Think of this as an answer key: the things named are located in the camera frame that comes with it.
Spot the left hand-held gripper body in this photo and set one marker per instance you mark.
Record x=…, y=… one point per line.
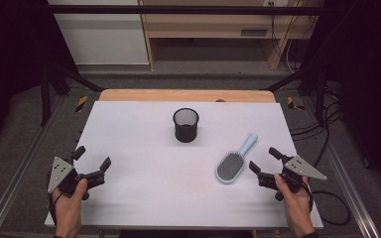
x=61, y=173

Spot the black curtain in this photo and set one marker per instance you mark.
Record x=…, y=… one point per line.
x=10, y=66
x=367, y=82

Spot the aluminium rail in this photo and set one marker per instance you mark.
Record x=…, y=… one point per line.
x=16, y=178
x=350, y=185

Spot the white cabinet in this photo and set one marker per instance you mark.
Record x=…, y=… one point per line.
x=102, y=36

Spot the black mesh pen holder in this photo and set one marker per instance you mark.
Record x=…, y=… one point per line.
x=186, y=132

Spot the yellow black striped tape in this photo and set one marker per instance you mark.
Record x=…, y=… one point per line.
x=291, y=103
x=81, y=103

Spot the light blue hairbrush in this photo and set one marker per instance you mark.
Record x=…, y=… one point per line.
x=230, y=165

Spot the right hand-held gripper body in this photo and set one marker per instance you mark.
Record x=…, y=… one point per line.
x=297, y=165

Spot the black metal stand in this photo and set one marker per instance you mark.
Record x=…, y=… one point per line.
x=45, y=95
x=320, y=95

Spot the person's right hand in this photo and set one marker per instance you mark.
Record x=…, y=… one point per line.
x=296, y=208

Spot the black horizontal metal bar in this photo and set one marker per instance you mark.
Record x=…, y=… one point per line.
x=178, y=10

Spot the person's left hand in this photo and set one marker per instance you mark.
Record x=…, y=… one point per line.
x=66, y=211

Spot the light wooden desk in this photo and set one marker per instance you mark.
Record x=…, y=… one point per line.
x=208, y=23

